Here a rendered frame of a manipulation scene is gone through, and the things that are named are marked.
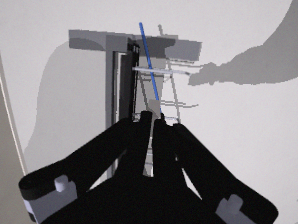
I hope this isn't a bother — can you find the grey patch panel rack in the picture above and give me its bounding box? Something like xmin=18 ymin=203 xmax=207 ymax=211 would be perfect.
xmin=68 ymin=29 xmax=200 ymax=129

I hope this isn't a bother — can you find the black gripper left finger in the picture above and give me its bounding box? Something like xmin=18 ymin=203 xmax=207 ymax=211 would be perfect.
xmin=19 ymin=99 xmax=154 ymax=224

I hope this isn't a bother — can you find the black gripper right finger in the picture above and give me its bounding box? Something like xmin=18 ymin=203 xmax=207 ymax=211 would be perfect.
xmin=151 ymin=100 xmax=279 ymax=224

